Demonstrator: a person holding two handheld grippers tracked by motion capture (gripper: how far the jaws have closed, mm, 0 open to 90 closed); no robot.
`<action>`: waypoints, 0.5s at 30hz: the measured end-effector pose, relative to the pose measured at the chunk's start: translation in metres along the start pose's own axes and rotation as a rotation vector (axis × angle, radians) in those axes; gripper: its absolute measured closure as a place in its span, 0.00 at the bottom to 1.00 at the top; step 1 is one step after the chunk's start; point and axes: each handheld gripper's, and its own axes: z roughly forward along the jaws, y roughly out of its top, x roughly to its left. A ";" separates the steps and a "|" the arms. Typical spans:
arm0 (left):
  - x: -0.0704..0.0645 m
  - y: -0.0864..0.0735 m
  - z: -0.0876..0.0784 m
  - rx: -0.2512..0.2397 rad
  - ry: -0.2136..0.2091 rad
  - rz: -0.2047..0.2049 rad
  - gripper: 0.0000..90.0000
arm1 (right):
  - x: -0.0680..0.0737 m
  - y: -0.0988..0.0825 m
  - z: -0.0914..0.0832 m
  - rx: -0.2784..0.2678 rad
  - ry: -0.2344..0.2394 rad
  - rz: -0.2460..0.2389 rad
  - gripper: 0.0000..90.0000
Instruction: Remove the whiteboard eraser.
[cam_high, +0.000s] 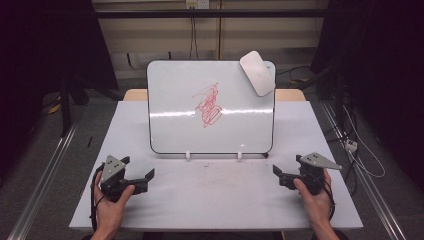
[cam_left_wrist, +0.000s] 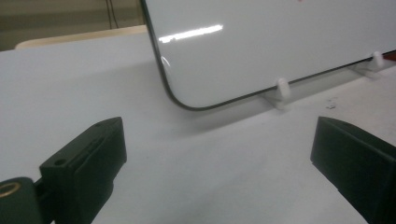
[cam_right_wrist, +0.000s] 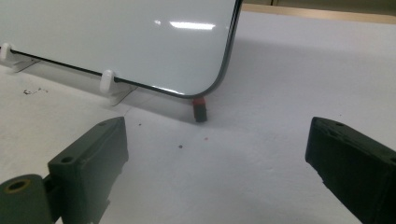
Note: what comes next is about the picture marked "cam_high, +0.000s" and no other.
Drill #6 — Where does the black hanging cable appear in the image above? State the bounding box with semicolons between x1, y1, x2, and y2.
188;8;200;61

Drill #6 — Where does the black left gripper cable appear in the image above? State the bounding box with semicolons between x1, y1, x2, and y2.
88;163;106;232

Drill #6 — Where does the person's left hand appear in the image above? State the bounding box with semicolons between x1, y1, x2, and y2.
93;171;136;232

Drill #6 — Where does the black metal stand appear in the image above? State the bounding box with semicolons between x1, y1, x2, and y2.
59;73;117;138
295;63;346;113

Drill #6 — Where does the wooden table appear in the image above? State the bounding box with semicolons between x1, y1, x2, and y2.
123;88;306;102

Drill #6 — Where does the aluminium floor rail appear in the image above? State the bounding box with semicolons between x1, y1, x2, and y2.
320;101;407;240
7;122;80;240

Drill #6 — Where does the person's right hand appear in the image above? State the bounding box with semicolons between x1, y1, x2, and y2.
293;169;333;230

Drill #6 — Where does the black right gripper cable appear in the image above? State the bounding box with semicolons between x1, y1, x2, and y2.
320;179;336;222

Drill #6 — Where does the white wall socket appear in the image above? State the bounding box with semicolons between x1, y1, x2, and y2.
185;0;211;10

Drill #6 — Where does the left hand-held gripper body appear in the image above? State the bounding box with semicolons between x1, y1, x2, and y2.
99;155;149;203

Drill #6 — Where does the white whiteboard eraser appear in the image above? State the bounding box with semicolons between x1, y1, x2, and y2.
239;50;277;98

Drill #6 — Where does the white whiteboard with black rim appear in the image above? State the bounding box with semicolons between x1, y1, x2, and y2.
146;59;277;156

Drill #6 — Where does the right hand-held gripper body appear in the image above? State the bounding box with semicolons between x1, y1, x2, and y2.
279;152;343;196

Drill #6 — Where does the black horizontal bar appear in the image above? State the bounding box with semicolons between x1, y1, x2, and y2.
94;8;330;19

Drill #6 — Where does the black curtain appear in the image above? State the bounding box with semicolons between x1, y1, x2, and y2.
0;0;120;183
310;0;424;193

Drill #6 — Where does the white cable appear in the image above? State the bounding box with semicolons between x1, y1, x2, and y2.
342;105;386;179

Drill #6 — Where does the white power strip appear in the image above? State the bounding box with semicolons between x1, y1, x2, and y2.
344;139;359;153

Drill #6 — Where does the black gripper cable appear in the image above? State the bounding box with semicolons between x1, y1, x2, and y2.
88;163;106;232
320;179;336;222

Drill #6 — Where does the black floor cable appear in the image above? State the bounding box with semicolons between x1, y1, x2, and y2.
275;65;312;85

